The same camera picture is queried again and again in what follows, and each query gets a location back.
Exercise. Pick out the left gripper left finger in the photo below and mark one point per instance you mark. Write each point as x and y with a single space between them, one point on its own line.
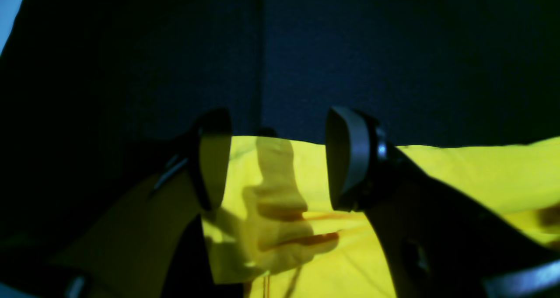
150 242

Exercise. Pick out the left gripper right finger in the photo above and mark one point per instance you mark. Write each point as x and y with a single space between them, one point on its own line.
437 242

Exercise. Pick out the yellow t-shirt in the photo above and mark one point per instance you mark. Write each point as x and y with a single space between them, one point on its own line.
277 235

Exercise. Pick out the black tablecloth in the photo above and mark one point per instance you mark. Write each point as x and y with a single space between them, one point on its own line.
96 91

